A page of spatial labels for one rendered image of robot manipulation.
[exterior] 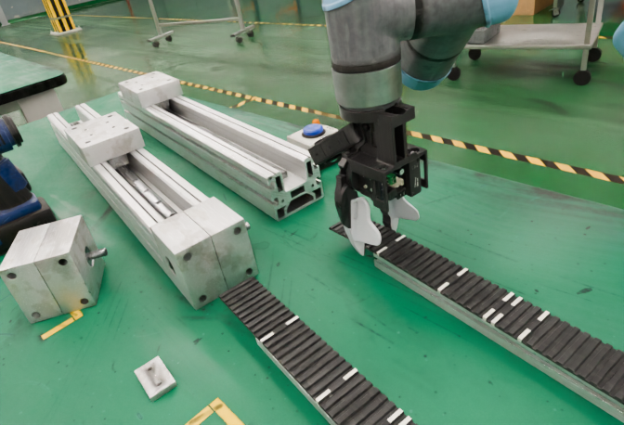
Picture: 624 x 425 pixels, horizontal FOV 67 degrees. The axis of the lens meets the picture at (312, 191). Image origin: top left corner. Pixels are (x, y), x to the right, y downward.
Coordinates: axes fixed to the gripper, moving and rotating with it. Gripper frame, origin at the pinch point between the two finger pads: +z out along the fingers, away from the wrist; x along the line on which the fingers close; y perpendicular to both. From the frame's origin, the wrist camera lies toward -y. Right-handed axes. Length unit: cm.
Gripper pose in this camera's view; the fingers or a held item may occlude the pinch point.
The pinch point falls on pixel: (372, 235)
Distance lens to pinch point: 65.5
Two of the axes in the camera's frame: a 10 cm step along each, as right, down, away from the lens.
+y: 6.0, 3.2, -7.4
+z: 1.6, 8.5, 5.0
